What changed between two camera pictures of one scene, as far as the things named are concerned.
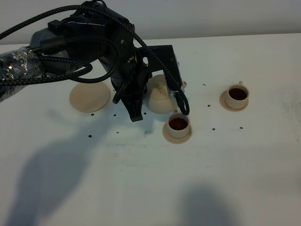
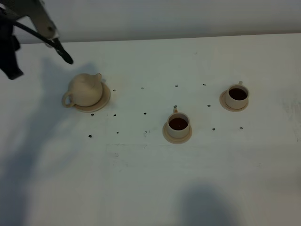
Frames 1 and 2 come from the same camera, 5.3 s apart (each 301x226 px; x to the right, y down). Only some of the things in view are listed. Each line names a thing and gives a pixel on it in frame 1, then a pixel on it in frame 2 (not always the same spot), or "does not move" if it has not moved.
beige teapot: (160, 101) to (84, 90)
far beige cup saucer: (222, 99) does not move
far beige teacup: (237, 96) does not move
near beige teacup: (178, 125) does not move
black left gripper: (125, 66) to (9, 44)
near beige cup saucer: (175, 140) does not move
